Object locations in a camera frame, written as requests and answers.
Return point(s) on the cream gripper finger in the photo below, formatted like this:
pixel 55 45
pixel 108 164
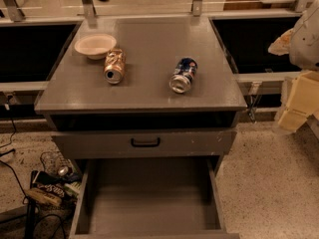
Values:
pixel 302 101
pixel 281 46

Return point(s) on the blue pepsi can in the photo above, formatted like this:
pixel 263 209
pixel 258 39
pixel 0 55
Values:
pixel 183 75

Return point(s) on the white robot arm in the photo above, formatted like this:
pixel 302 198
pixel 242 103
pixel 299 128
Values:
pixel 304 48

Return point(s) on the grey drawer cabinet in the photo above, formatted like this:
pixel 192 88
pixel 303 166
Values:
pixel 78 97

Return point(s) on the crushed orange soda can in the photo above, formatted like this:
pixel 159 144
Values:
pixel 114 69

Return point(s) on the open grey middle drawer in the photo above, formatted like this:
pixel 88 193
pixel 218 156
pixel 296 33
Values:
pixel 149 198

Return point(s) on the white paper bowl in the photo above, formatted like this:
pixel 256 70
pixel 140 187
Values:
pixel 95 46

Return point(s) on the green snack bag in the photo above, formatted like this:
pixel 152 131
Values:
pixel 73 189

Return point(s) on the clear plastic bottle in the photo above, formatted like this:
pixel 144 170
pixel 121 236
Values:
pixel 54 163

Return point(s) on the dark snack bag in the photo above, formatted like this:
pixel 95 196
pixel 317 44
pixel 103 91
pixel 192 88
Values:
pixel 53 184

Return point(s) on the black drawer handle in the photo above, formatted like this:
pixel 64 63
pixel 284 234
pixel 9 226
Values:
pixel 145 143

